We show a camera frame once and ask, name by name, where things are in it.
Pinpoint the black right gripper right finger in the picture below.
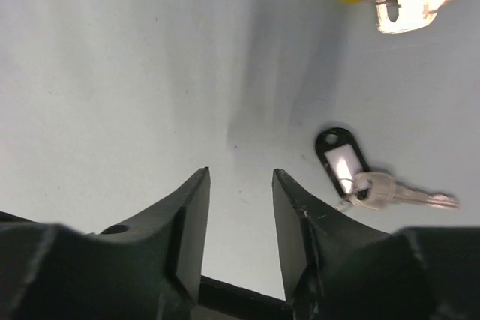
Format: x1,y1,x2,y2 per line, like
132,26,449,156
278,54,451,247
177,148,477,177
272,169,479,319

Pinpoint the black tag with silver key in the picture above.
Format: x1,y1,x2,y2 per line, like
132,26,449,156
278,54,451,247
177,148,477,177
314,127,460,212

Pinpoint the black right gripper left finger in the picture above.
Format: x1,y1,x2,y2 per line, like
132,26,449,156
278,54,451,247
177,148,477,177
1,168,210,319

